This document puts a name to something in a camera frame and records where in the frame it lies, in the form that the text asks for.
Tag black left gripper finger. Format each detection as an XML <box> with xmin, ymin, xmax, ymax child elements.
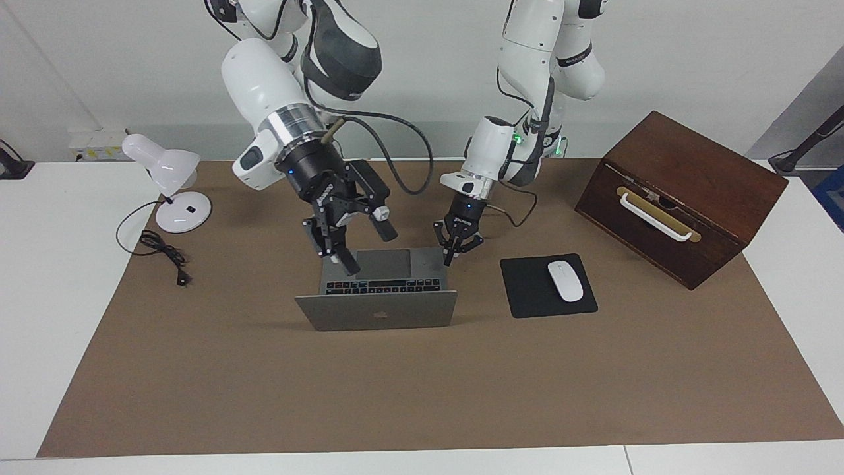
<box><xmin>433</xmin><ymin>221</ymin><xmax>457</xmax><ymax>267</ymax></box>
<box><xmin>455</xmin><ymin>232</ymin><xmax>485</xmax><ymax>259</ymax></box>

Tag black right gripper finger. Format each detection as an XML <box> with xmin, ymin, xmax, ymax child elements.
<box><xmin>303</xmin><ymin>216</ymin><xmax>362</xmax><ymax>276</ymax></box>
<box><xmin>348</xmin><ymin>158</ymin><xmax>400</xmax><ymax>242</ymax></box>

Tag silver laptop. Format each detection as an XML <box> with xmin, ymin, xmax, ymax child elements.
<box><xmin>294</xmin><ymin>247</ymin><xmax>458</xmax><ymax>332</ymax></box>

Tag black mouse pad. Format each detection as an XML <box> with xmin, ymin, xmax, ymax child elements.
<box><xmin>500</xmin><ymin>253</ymin><xmax>599</xmax><ymax>319</ymax></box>

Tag white computer mouse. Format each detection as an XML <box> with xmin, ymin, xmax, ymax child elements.
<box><xmin>547</xmin><ymin>261</ymin><xmax>585</xmax><ymax>303</ymax></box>

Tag brown table mat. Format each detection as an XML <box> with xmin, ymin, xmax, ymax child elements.
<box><xmin>36</xmin><ymin>158</ymin><xmax>844</xmax><ymax>458</ymax></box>

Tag white desk lamp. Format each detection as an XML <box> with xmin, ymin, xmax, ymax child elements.
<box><xmin>122</xmin><ymin>133</ymin><xmax>212</xmax><ymax>234</ymax></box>

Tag dark brown wooden box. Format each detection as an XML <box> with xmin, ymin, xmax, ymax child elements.
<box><xmin>574</xmin><ymin>110</ymin><xmax>789</xmax><ymax>291</ymax></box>

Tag black tripod stand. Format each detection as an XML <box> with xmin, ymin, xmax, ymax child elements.
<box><xmin>768</xmin><ymin>104</ymin><xmax>844</xmax><ymax>175</ymax></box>

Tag blue bin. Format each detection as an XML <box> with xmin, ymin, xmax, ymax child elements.
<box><xmin>812</xmin><ymin>165</ymin><xmax>844</xmax><ymax>233</ymax></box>

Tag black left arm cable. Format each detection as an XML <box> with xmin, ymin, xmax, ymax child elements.
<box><xmin>487</xmin><ymin>66</ymin><xmax>556</xmax><ymax>228</ymax></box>

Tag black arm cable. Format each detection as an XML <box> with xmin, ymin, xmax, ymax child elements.
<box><xmin>487</xmin><ymin>66</ymin><xmax>556</xmax><ymax>228</ymax></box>
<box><xmin>300</xmin><ymin>112</ymin><xmax>435</xmax><ymax>196</ymax></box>

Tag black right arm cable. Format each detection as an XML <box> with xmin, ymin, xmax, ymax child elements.
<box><xmin>300</xmin><ymin>112</ymin><xmax>435</xmax><ymax>196</ymax></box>

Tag black lamp power cable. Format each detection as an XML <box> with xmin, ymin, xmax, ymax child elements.
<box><xmin>116</xmin><ymin>200</ymin><xmax>192</xmax><ymax>287</ymax></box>

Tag white box handle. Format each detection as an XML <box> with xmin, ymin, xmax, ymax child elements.
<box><xmin>617</xmin><ymin>187</ymin><xmax>702</xmax><ymax>243</ymax></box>

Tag white wall power strip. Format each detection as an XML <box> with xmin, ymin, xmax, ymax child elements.
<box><xmin>69</xmin><ymin>129</ymin><xmax>127</xmax><ymax>162</ymax></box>

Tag black clamp mount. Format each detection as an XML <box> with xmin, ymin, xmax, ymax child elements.
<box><xmin>0</xmin><ymin>139</ymin><xmax>35</xmax><ymax>180</ymax></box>

